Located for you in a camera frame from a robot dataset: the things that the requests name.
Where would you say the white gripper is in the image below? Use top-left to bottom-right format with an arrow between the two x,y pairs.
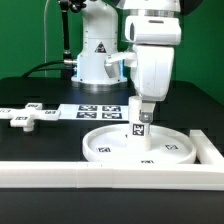
105,16 -> 181,122

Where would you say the white round table top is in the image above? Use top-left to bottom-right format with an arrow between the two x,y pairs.
82,124 -> 196,165

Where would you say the white marker sheet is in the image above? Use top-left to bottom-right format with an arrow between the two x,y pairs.
59,104 -> 128,121

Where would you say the white L-shaped fence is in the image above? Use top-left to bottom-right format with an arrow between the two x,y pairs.
0,130 -> 224,191

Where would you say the white cross-shaped table base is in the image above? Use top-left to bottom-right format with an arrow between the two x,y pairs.
0,103 -> 61,132

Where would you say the white thin cable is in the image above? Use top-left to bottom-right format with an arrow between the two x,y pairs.
43,0 -> 52,78

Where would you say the black cable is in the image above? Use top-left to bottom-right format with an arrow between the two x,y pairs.
21,60 -> 73,79

